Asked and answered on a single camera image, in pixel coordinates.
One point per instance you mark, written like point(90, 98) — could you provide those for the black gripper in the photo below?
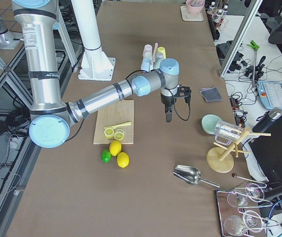
point(167, 101)

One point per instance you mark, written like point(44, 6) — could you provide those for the pink plastic cup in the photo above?
point(147, 51)

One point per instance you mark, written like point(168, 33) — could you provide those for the green plastic cup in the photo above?
point(157, 63)

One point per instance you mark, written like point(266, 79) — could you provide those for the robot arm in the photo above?
point(51, 118)
point(87, 24)

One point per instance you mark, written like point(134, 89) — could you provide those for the light blue plastic cup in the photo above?
point(146, 64)

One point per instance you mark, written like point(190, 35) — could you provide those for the grey plastic cup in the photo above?
point(159, 56)

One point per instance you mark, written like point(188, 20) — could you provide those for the yellow plastic cup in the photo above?
point(162, 50)

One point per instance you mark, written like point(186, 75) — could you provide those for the green bowl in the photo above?
point(209, 122)

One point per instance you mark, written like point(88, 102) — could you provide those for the grey folded cloth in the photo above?
point(210, 94)

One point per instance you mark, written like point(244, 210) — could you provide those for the bamboo cutting board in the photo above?
point(114, 114)

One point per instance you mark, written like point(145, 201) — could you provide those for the lemon slice lower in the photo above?
point(119, 134)

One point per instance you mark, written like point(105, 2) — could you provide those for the lemon slice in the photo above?
point(109, 133)
point(119, 134)

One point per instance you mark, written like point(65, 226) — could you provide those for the yellow plastic knife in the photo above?
point(119, 125)

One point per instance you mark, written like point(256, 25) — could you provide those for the clear glass pitcher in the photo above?
point(226, 133)

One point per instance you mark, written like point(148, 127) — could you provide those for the lemon slice upper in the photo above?
point(109, 133)

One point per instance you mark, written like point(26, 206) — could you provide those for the whole yellow lemon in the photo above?
point(123, 159)
point(115, 148)

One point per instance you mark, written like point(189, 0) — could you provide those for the metal scoop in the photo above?
point(191, 175)

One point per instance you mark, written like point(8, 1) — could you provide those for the wooden mug tree stand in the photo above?
point(220, 159)

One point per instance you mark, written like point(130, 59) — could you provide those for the green lime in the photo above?
point(106, 156)

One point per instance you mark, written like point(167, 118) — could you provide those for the cream plastic tray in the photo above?
point(187, 16)

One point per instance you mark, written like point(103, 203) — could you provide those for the blue teach pendant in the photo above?
point(270, 94)

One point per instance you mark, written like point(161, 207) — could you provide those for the pink bowl of ice cubes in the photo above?
point(194, 6)

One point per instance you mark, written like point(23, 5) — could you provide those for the black monitor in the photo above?
point(268, 151)

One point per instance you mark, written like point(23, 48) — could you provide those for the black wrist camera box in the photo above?
point(184, 92)

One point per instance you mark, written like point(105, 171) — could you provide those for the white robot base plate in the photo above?
point(96, 65)

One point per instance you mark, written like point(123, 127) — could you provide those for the green handled reacher grabber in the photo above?
point(255, 47)

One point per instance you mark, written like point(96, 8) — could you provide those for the aluminium frame post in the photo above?
point(242, 30)

